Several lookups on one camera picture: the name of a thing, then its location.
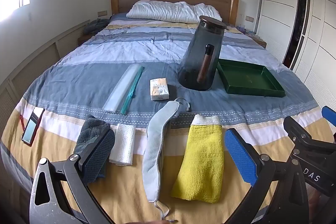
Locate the white wardrobe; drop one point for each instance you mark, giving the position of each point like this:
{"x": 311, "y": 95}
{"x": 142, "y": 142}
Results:
{"x": 288, "y": 3}

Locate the small purple item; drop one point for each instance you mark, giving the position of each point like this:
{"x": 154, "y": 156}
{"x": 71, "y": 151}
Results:
{"x": 242, "y": 29}

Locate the grey eye mask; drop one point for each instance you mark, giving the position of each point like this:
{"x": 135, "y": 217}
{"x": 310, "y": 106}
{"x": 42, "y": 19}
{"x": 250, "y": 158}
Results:
{"x": 155, "y": 148}

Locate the white dotted cloth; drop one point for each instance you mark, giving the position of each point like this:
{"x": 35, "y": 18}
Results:
{"x": 123, "y": 144}

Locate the wall switch plate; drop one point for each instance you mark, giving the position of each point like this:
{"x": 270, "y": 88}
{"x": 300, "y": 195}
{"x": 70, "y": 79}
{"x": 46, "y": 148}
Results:
{"x": 102, "y": 13}
{"x": 250, "y": 19}

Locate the yellow towel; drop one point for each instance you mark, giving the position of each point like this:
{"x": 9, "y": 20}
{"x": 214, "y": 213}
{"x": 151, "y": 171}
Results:
{"x": 199, "y": 161}

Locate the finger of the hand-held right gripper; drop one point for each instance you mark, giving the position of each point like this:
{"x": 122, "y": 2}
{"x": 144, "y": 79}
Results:
{"x": 329, "y": 115}
{"x": 299, "y": 144}

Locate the grey knitted cloth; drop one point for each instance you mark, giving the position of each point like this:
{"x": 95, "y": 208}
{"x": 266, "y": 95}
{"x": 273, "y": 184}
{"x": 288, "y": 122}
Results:
{"x": 97, "y": 26}

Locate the white pillow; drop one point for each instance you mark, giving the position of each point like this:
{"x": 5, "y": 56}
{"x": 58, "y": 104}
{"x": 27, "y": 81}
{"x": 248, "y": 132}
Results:
{"x": 168, "y": 11}

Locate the dark grey towel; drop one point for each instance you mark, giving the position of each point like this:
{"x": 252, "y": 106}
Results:
{"x": 90, "y": 132}

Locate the clear plastic bag roll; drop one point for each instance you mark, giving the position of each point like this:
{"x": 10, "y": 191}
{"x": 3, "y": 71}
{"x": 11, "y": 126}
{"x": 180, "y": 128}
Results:
{"x": 119, "y": 91}

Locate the blue pillow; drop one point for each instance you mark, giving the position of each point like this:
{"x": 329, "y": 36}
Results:
{"x": 118, "y": 16}

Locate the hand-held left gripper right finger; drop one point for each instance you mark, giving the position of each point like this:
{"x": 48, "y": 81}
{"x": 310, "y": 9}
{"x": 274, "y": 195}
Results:
{"x": 240, "y": 155}

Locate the smoked glass pitcher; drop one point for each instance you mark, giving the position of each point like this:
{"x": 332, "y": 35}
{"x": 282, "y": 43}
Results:
{"x": 199, "y": 56}

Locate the low white wall cabinet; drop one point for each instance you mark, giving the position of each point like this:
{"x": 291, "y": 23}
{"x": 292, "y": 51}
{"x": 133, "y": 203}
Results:
{"x": 39, "y": 61}

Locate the teal plastic stick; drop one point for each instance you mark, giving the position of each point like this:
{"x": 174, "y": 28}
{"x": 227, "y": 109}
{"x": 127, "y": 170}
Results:
{"x": 130, "y": 94}

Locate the wooden nightstand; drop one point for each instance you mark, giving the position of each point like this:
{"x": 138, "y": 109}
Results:
{"x": 84, "y": 40}
{"x": 258, "y": 41}

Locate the green tray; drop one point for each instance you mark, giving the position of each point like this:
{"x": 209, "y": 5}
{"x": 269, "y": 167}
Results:
{"x": 249, "y": 79}

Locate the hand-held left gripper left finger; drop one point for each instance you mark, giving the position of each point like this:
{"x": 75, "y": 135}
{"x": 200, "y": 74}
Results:
{"x": 99, "y": 151}

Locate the white tissue pack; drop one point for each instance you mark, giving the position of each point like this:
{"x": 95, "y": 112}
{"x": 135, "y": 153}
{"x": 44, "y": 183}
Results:
{"x": 159, "y": 88}

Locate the phone in red case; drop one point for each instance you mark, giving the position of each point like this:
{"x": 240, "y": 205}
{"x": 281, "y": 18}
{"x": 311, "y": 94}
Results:
{"x": 32, "y": 127}

